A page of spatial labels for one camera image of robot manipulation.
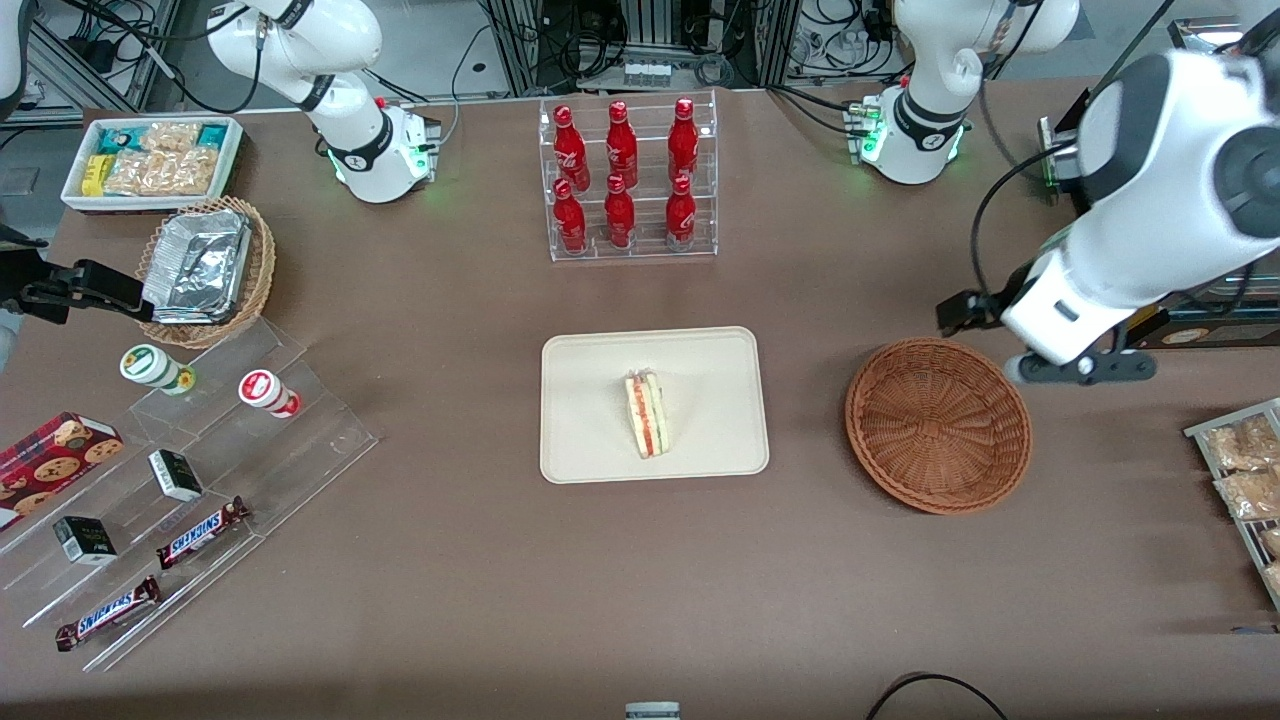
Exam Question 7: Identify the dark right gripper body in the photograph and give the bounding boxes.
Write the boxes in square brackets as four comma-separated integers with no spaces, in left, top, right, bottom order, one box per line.
[0,224,49,323]

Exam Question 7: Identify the triangular sandwich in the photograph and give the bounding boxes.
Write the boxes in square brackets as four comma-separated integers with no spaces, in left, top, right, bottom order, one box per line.
[624,367,674,461]

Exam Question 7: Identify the brown round wicker basket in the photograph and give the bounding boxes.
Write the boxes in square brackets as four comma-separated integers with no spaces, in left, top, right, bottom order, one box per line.
[845,338,1033,516]

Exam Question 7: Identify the light wicker basket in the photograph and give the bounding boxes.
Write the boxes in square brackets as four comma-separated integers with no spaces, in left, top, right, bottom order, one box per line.
[135,196,277,350]

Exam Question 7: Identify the beige plastic tray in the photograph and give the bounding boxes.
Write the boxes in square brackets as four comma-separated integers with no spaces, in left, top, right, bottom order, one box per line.
[540,326,770,485]

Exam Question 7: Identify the green lid snack cup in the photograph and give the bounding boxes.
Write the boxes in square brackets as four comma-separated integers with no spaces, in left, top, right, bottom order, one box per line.
[119,343,197,396]

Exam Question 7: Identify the stacked aluminium foil containers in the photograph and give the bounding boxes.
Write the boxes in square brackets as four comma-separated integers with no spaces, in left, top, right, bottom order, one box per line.
[141,209,253,326]

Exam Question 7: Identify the clear bag of crackers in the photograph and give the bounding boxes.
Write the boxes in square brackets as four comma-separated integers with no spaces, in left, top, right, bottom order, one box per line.
[104,146,222,197]

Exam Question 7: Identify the clear bag of pastries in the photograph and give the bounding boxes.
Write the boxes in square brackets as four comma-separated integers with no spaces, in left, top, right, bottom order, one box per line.
[1202,414,1280,474]
[1214,467,1280,522]

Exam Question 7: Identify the red cookie box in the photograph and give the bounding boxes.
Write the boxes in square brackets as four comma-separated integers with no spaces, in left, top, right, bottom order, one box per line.
[0,411,126,532]

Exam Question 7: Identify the white rectangular snack bin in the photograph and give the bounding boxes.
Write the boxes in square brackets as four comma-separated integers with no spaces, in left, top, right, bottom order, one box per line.
[60,116,245,215]

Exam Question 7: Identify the red lid snack cup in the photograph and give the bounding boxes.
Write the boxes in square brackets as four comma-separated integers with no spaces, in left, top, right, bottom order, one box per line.
[237,368,303,420]

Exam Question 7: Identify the small black carton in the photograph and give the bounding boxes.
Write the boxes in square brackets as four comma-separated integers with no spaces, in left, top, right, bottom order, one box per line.
[51,515,119,567]
[147,448,205,503]

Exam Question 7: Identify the clear acrylic stepped display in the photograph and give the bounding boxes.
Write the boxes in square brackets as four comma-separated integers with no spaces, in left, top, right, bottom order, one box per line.
[0,318,380,673]

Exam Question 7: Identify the snickers chocolate bar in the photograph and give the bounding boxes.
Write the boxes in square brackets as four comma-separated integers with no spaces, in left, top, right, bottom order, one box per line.
[54,574,163,653]
[155,495,251,572]

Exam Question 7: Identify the red cola bottle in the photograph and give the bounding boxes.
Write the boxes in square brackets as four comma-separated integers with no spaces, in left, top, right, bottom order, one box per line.
[667,97,699,187]
[605,100,639,189]
[664,174,697,248]
[553,104,591,193]
[603,174,637,250]
[552,178,588,254]

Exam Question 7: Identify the clear acrylic bottle rack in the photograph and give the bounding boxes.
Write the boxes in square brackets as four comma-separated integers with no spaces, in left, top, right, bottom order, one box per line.
[538,90,720,263]

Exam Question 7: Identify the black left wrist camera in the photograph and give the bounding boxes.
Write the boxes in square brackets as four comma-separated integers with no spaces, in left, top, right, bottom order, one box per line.
[935,291,992,337]

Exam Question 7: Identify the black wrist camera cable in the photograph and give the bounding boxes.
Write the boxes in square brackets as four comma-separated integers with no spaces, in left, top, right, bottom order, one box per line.
[971,148,1079,323]

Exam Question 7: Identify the aluminium frame with cables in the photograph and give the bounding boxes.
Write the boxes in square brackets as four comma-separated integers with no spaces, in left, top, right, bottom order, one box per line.
[25,0,187,117]

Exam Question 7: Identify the black floor cable loop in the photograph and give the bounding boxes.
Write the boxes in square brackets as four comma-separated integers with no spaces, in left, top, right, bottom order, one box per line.
[864,672,1012,720]

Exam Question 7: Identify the aluminium frame equipment rack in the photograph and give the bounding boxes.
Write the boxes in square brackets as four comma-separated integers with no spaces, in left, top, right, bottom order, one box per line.
[478,0,803,97]

